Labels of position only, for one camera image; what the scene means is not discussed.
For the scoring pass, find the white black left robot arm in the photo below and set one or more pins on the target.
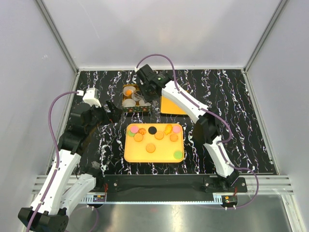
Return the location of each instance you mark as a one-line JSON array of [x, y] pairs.
[[51, 209]]

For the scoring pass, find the gold tin lid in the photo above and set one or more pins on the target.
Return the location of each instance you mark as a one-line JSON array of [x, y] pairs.
[[170, 108]]

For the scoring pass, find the pink sandwich cookie right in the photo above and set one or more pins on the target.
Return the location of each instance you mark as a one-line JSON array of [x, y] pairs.
[[176, 129]]

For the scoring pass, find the orange swirl cookie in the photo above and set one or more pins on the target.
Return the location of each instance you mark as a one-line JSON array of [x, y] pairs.
[[129, 92]]

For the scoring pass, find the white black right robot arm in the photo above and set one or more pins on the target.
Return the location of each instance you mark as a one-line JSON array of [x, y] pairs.
[[206, 122]]

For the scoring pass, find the yellow plastic tray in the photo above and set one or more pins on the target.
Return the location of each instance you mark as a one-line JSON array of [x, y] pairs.
[[154, 143]]

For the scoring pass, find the green sandwich cookie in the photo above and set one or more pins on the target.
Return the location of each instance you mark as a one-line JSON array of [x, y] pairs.
[[131, 134], [178, 155]]

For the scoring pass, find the orange shell cookie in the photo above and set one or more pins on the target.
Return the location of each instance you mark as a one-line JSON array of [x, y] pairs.
[[173, 137]]

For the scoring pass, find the tan round biscuit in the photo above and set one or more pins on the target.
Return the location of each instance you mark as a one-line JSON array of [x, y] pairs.
[[138, 137], [159, 135], [150, 148]]

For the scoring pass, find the aluminium frame rail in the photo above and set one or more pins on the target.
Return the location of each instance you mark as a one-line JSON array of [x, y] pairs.
[[262, 185]]

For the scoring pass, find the white paper cup front-right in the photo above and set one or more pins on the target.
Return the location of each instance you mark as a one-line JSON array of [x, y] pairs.
[[142, 103]]

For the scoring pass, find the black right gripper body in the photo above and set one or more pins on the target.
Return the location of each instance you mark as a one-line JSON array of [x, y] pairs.
[[146, 93]]

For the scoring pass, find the white paper cup back-left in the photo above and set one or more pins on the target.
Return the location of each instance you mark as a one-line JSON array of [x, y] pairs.
[[128, 87]]

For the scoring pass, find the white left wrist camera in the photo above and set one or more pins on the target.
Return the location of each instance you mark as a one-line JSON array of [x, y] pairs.
[[90, 97]]

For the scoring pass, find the white paper cup centre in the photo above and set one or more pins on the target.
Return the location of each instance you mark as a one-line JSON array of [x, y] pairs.
[[136, 96]]

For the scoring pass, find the pink sandwich cookie left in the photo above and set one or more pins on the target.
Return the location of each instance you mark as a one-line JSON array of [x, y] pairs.
[[134, 129]]

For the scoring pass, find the yellow chick cookie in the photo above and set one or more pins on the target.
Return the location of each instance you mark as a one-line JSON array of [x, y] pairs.
[[168, 129]]

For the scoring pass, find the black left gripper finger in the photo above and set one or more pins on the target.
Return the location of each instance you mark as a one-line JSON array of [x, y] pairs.
[[115, 116], [110, 108]]

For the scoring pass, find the orange flower cookie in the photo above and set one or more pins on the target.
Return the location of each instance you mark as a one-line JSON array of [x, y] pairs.
[[142, 131]]

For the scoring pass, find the black sandwich cookie upper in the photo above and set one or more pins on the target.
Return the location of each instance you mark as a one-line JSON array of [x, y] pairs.
[[152, 130]]

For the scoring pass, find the white paper cup front-left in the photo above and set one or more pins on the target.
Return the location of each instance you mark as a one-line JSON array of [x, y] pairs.
[[127, 103]]

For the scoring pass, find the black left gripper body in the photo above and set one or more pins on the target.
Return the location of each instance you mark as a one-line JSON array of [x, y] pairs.
[[100, 116]]

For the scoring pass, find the green christmas cookie tin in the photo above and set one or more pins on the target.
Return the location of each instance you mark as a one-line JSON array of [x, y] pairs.
[[137, 108]]

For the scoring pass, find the green sandwich cookie right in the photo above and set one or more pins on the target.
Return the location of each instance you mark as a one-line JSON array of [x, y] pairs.
[[178, 155]]

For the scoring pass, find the pink sandwich cookie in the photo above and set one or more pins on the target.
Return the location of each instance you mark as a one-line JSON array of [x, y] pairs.
[[176, 129], [134, 129]]

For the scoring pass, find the green sandwich cookie left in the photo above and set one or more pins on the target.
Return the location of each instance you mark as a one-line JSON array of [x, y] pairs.
[[131, 134]]

